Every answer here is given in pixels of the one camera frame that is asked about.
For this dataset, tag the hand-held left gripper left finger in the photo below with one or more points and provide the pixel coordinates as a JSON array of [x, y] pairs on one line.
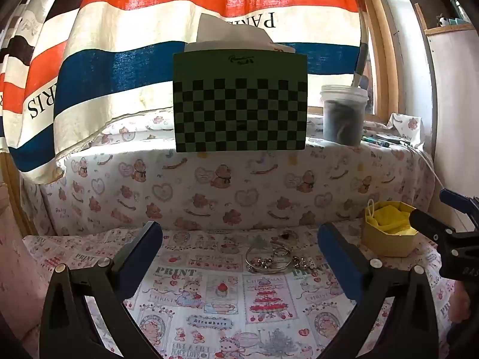
[[140, 258]]

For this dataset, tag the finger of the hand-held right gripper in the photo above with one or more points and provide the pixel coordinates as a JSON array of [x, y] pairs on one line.
[[458, 202], [430, 228]]

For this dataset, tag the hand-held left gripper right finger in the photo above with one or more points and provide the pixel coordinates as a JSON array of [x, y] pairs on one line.
[[338, 265]]

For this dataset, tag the yellow hexagonal box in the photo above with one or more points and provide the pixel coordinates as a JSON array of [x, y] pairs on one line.
[[387, 243]]

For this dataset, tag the person's right hand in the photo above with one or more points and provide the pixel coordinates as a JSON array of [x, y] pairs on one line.
[[459, 303]]

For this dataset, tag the yellow cloth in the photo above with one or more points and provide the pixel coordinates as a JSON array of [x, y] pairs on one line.
[[391, 218]]

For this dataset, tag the dark red brooch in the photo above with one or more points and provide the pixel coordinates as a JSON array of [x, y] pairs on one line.
[[288, 235]]

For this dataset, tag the silver charm bangle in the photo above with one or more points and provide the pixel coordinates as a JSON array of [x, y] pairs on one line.
[[264, 263]]

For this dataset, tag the white wooden cabinet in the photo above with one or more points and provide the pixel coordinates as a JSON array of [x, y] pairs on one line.
[[452, 119]]

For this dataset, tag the christmas print tablecloth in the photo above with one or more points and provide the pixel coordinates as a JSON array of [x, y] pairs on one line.
[[224, 306]]

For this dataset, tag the dark pen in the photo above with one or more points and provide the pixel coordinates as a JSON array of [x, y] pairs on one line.
[[381, 141]]

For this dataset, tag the bear print cloth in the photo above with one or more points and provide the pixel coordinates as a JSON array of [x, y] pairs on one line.
[[262, 179]]

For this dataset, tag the clear plastic lidded container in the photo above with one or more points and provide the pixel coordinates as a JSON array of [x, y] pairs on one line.
[[344, 119]]

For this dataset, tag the green checkered tissue box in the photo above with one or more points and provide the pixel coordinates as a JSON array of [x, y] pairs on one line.
[[239, 119]]

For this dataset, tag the striped orange blue curtain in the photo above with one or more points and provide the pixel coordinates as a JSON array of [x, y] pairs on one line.
[[112, 63]]

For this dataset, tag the white tissue paper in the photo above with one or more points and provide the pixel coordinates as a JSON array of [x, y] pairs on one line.
[[224, 31]]

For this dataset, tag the wooden window frame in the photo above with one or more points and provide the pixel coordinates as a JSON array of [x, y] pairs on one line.
[[385, 45]]

